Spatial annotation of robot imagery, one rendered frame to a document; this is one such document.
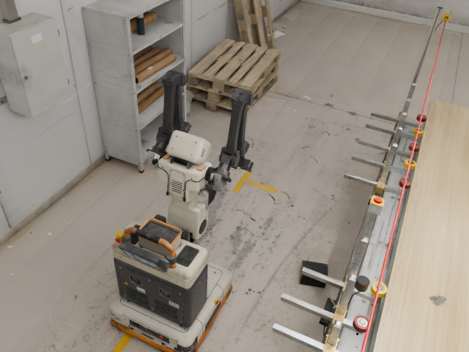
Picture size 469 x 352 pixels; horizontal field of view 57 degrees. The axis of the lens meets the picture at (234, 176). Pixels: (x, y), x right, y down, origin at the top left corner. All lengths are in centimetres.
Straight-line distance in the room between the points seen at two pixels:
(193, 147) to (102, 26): 175
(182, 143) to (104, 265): 152
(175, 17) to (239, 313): 282
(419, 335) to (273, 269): 152
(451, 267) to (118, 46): 292
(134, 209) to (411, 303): 252
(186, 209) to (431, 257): 146
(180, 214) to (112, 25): 175
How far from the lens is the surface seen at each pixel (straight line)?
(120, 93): 407
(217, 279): 314
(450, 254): 285
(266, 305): 338
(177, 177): 251
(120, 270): 281
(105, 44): 394
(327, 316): 235
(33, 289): 365
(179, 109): 272
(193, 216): 272
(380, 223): 327
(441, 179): 339
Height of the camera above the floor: 276
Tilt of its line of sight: 39 degrees down
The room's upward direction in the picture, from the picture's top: 4 degrees clockwise
